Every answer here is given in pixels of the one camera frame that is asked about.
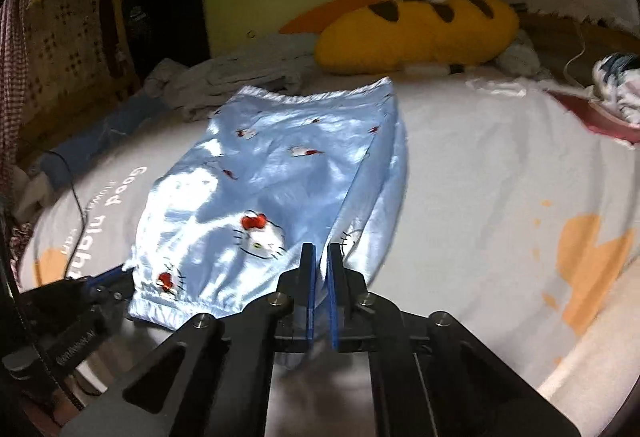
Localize grey-green small cloth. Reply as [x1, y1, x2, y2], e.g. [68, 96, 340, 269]
[495, 30, 550, 80]

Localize orange pillow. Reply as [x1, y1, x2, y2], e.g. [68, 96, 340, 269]
[279, 0, 389, 34]

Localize crumpled grey blanket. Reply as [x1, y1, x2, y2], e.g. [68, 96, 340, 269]
[143, 33, 318, 102]

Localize black cable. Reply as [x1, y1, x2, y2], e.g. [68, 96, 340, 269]
[41, 149, 89, 283]

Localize light blue Hello Kitty pants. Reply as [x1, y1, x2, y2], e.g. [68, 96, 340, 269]
[126, 78, 408, 330]

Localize plaid bed curtain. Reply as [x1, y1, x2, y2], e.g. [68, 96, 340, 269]
[0, 0, 28, 208]

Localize blue patterned pillow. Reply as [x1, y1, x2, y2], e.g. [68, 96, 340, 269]
[37, 93, 168, 191]

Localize black hanging garment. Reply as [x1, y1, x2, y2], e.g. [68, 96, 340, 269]
[122, 0, 210, 80]

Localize yellow tiger-striped plush pillow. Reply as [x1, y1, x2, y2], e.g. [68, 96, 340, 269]
[314, 0, 520, 75]

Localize black white crumpled clothes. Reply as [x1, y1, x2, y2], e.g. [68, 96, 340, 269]
[592, 53, 640, 128]

